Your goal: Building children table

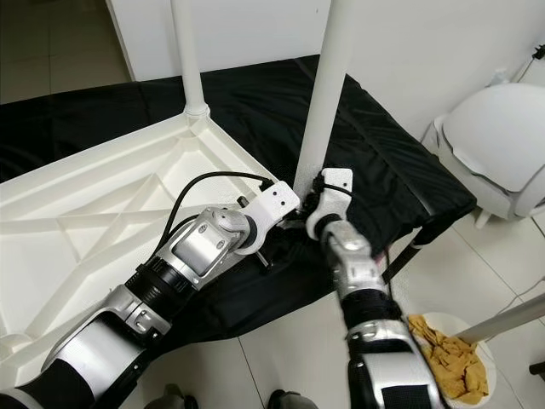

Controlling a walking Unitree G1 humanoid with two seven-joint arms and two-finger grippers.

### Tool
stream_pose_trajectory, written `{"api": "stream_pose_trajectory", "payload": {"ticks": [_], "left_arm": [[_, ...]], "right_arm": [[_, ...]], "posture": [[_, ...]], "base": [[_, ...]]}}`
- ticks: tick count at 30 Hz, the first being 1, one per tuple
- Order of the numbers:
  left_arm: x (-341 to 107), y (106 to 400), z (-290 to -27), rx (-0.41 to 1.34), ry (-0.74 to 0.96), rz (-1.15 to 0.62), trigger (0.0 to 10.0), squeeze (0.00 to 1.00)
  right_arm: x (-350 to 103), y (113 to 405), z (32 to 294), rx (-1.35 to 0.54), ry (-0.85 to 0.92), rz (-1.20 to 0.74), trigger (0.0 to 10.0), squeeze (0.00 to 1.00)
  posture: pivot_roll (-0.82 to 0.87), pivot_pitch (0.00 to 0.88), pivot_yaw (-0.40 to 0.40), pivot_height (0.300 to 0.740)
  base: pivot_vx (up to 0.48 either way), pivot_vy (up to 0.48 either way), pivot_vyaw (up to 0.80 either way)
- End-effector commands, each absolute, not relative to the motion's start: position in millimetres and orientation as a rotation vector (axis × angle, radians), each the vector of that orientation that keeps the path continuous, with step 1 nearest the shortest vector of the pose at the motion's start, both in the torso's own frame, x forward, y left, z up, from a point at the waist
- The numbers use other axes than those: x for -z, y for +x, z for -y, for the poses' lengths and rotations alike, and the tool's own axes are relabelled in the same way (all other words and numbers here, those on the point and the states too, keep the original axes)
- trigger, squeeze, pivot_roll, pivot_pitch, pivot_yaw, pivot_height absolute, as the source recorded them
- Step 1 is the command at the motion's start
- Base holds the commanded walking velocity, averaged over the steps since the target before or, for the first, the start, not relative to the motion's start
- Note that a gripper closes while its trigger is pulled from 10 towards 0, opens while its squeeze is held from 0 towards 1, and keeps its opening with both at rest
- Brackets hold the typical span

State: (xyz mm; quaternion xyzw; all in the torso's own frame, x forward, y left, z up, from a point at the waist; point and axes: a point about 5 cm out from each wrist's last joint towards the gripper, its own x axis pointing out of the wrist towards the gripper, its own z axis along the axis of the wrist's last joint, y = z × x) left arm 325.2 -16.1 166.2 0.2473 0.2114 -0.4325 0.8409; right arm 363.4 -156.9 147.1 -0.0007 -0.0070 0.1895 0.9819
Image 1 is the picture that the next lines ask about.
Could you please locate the white plastic table top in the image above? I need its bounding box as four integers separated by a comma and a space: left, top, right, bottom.
0, 113, 299, 409

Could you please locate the black metal table leg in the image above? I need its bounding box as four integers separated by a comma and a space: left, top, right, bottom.
383, 230, 427, 286

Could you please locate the grey right robot foot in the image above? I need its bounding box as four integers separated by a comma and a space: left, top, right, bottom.
268, 390, 320, 409

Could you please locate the grey robot foot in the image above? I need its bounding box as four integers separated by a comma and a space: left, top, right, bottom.
149, 383, 198, 409
268, 390, 320, 409

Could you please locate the grey left robot foot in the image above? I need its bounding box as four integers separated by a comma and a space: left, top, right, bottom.
149, 383, 198, 409

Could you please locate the black table cloth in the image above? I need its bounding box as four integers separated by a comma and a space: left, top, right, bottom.
0, 55, 478, 354

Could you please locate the white round plate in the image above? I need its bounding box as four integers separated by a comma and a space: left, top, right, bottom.
404, 311, 496, 406

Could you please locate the yellow crumpled cloth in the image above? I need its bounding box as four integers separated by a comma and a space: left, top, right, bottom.
407, 314, 489, 401

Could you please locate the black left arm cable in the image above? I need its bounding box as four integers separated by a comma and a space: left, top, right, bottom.
166, 170, 269, 256

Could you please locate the white door frame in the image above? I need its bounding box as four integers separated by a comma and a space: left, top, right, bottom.
106, 0, 137, 82

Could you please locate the thin white floor cable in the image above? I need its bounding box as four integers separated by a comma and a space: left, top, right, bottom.
498, 277, 545, 318

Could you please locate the thin black lamp cable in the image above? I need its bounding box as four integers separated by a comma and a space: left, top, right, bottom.
513, 55, 533, 84

